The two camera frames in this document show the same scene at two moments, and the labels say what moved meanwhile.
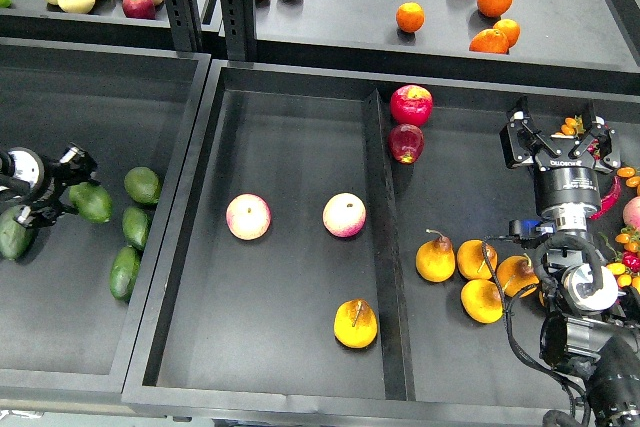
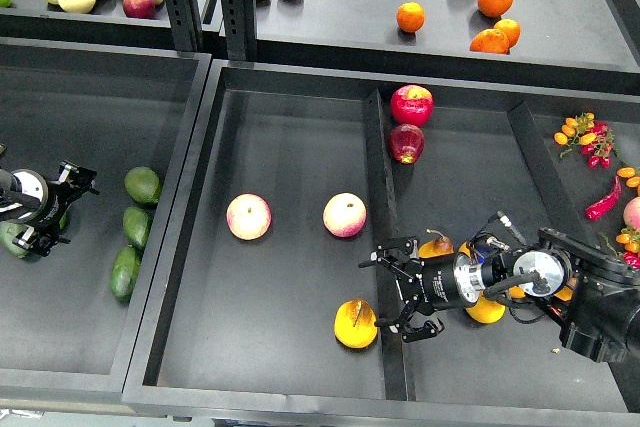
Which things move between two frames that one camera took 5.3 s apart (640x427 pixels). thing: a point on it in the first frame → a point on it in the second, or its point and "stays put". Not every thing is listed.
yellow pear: (355, 323) stays put
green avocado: (15, 235) stays put
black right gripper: (566, 186) → (431, 281)
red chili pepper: (609, 200) stays put
